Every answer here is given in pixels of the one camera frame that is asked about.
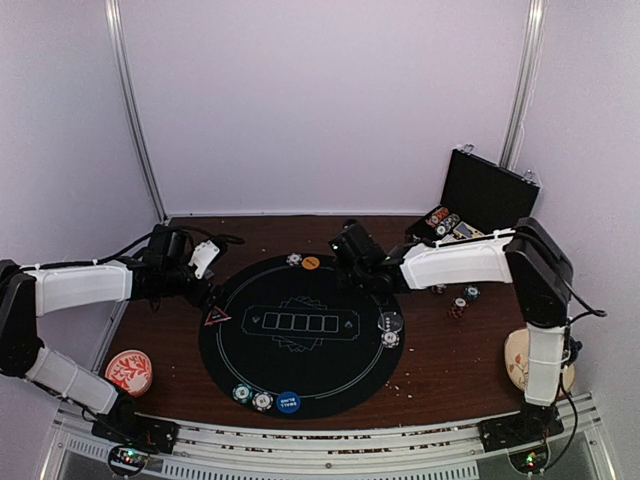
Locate red white patterned cup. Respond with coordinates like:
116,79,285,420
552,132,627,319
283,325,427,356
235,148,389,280
104,350,153,397

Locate aluminium frame post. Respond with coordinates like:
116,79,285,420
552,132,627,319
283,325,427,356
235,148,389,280
104,0,168,223
499,0,547,170

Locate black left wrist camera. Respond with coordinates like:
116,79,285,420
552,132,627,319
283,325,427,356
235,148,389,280
142,224,193,271

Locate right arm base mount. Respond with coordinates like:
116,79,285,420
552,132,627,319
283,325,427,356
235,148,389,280
478,402,564,474

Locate card deck in case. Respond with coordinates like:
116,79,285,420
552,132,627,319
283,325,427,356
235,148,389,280
453,221,484,239

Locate red triangular all-in marker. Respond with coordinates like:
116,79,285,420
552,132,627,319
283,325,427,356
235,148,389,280
203,306,231,327

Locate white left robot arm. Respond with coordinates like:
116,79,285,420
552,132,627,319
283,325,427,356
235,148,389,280
1,240,224,444

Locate blue small blind button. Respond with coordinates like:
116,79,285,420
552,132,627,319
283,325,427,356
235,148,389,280
275,391,301,415

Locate black poker chip case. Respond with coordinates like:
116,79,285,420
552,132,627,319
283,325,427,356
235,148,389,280
405,149,540,242

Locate red chip row in case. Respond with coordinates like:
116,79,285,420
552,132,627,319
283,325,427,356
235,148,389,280
425,207,450,228

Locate green chip row in case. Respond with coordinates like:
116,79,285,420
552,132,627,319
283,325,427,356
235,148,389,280
435,214,461,237

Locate aluminium frame post left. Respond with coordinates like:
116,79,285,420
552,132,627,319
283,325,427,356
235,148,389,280
104,0,168,223

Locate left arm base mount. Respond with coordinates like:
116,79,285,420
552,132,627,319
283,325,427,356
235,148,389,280
82,392,179,479

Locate yellow big blind button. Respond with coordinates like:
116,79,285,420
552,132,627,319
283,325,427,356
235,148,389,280
301,256,320,270

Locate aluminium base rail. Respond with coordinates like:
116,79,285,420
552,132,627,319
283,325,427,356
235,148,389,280
47,392,616,480

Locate round black poker mat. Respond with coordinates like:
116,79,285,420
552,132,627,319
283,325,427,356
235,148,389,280
199,253,404,420

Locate dark blue mug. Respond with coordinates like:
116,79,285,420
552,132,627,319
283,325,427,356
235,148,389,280
566,337,583,366

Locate aluminium frame post right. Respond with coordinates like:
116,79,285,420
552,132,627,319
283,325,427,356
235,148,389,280
499,0,547,170

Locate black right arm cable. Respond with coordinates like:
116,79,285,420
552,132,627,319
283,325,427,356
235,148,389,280
514,229,609,474

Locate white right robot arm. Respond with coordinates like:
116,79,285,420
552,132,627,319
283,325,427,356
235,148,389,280
329,218,573,442

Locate round wooden coaster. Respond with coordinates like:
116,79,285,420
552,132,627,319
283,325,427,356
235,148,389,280
504,325,576,407

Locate blue white chip stack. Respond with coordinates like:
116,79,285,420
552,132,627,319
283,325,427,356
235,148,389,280
430,284,447,295

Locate brown poker chip stack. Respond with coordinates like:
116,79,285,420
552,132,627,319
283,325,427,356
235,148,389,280
448,297,468,319

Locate clear round dealer button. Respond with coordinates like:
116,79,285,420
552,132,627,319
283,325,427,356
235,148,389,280
377,311,404,332

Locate green poker chip stack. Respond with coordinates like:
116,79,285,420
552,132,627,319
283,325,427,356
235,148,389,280
463,285,480,301

